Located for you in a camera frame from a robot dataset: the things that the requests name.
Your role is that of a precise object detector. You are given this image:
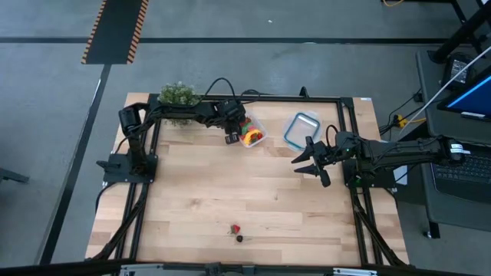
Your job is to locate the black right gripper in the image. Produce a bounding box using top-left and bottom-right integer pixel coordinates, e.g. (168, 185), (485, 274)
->
(291, 132), (361, 189)

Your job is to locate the yellow toy banana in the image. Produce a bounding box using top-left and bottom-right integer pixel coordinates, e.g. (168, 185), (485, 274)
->
(245, 130), (264, 146)

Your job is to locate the clear plastic food container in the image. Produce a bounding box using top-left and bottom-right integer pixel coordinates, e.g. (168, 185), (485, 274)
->
(237, 109), (269, 150)

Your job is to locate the blue-rimmed clear container lid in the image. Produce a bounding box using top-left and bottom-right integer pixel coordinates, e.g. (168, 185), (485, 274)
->
(282, 110), (322, 151)

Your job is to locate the green artificial potted plant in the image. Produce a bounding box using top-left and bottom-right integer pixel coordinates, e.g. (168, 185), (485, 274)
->
(157, 80), (203, 127)

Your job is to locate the white paper sheet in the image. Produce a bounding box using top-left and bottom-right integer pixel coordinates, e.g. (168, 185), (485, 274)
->
(393, 163), (410, 186)

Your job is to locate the silver aluminium extrusion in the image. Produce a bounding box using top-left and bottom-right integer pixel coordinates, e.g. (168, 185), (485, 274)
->
(332, 267), (379, 276)
(119, 262), (165, 276)

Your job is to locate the black hazard-striped floor mat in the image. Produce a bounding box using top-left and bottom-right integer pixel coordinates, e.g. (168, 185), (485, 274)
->
(81, 0), (150, 65)

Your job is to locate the grey desk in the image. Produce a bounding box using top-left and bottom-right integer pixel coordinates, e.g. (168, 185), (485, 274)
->
(416, 49), (491, 233)

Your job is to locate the black laptop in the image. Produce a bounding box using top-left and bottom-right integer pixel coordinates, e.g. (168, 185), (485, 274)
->
(428, 143), (491, 204)

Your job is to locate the black power adapter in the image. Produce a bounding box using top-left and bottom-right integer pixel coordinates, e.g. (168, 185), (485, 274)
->
(440, 52), (479, 91)

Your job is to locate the blue-lit computer screen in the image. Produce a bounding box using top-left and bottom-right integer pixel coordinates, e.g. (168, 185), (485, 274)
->
(437, 72), (491, 123)

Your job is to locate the black metal pole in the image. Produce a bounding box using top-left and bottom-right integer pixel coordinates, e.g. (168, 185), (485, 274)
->
(427, 2), (491, 64)

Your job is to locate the black furniture foot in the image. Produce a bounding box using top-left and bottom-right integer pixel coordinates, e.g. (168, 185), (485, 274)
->
(0, 167), (30, 185)

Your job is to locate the black crossbar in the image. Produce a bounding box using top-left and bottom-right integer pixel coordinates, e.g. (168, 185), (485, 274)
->
(0, 258), (491, 276)

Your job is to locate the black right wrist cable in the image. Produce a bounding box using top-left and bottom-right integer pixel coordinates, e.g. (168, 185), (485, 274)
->
(325, 123), (341, 146)

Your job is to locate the black metal table frame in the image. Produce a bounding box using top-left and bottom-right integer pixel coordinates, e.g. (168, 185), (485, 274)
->
(84, 86), (410, 269)

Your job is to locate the white cable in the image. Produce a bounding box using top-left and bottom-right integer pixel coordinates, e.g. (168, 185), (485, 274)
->
(398, 45), (491, 133)

